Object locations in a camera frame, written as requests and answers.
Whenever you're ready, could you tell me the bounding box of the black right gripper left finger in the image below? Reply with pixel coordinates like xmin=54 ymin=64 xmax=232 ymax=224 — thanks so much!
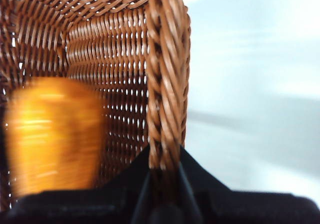
xmin=0 ymin=143 xmax=152 ymax=224

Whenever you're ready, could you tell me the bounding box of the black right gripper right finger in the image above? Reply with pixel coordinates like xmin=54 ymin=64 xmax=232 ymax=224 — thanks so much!
xmin=178 ymin=145 xmax=320 ymax=224

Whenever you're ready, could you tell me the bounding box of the yellow-orange corn cob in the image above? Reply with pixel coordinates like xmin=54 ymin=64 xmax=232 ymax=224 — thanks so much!
xmin=3 ymin=76 xmax=106 ymax=198

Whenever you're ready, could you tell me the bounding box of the brown wicker basket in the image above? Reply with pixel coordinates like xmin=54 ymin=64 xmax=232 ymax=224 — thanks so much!
xmin=0 ymin=0 xmax=192 ymax=224

